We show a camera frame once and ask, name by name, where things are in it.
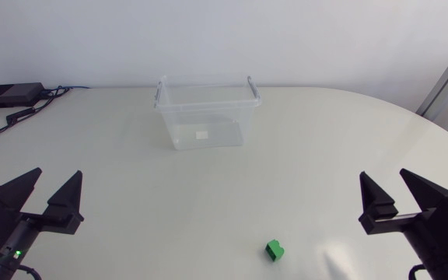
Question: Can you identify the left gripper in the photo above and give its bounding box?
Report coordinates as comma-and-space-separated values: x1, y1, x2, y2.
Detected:
0, 167, 86, 273

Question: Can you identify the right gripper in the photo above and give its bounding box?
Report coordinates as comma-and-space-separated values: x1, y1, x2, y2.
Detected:
358, 167, 448, 273

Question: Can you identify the clear plastic container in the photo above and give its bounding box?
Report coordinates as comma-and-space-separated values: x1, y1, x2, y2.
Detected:
152, 74, 263, 152

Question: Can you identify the black power brick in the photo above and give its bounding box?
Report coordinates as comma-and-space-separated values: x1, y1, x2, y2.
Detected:
0, 82, 49, 110

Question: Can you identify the small black adapter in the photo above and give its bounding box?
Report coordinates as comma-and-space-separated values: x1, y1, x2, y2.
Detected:
5, 107, 37, 127

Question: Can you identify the green toy brick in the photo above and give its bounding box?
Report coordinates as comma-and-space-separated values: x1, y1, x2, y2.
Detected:
264, 239, 286, 263

